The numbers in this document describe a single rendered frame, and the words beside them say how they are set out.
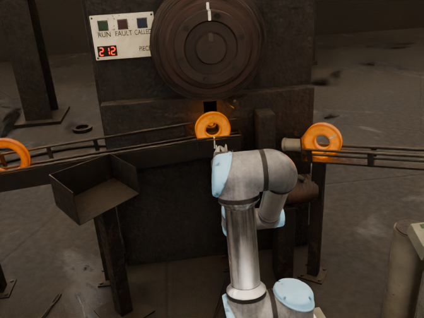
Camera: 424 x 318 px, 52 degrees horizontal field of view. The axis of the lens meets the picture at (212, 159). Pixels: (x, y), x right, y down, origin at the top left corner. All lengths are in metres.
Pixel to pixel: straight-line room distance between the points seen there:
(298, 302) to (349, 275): 1.00
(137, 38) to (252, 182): 0.98
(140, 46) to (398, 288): 1.40
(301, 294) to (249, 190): 0.35
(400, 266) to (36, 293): 1.65
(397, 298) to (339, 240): 0.74
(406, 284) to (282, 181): 0.78
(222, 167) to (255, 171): 0.09
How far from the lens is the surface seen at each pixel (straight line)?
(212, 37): 1.71
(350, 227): 2.63
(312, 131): 1.88
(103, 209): 1.71
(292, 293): 1.34
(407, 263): 1.76
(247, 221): 1.21
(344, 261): 2.37
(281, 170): 1.18
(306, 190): 1.95
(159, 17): 1.79
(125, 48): 1.94
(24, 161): 2.06
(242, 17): 1.78
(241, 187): 1.16
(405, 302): 1.87
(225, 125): 1.94
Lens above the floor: 1.44
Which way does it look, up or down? 25 degrees down
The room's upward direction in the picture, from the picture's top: 3 degrees counter-clockwise
